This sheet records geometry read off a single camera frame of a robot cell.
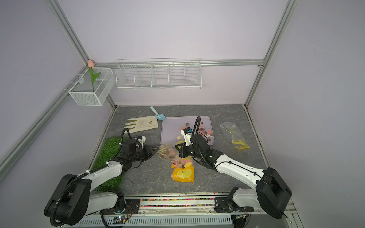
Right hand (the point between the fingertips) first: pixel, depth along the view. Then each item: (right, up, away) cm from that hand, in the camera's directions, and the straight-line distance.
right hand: (175, 145), depth 78 cm
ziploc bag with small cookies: (-4, -6, +9) cm, 12 cm away
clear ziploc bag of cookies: (+40, +1, +14) cm, 42 cm away
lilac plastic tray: (-5, +9, +30) cm, 31 cm away
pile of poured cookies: (+20, +5, +24) cm, 32 cm away
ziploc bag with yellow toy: (+4, -15, +3) cm, 16 cm away
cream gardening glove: (-28, +11, +31) cm, 43 cm away
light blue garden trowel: (-15, +16, +35) cm, 41 cm away
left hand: (-10, -4, +8) cm, 13 cm away
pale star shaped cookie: (+1, +1, +22) cm, 22 cm away
